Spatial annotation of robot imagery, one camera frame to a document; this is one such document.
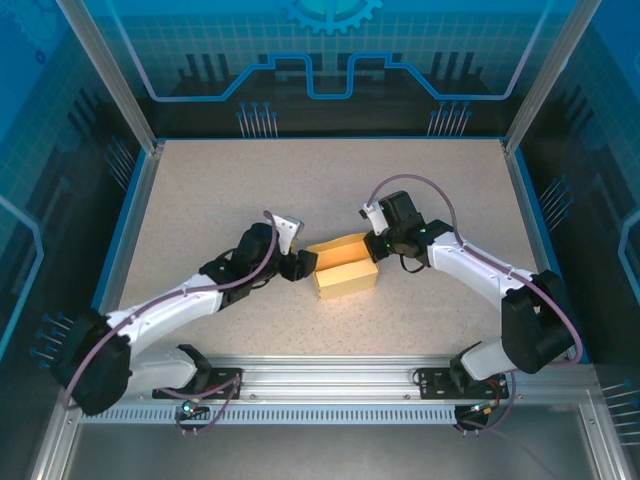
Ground yellow paper box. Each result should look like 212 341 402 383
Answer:
305 232 380 301

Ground small connector with green light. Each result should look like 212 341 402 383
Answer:
464 399 502 419
179 395 209 419

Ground grey metal front panel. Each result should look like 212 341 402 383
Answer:
24 399 626 480

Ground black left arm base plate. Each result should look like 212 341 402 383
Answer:
151 366 246 401

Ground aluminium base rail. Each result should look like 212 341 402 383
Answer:
124 353 599 404

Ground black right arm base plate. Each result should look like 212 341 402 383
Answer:
414 367 519 401

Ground slotted grey cable duct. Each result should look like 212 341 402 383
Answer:
79 404 471 427

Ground aluminium frame post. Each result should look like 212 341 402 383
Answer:
53 0 167 157
503 0 604 157

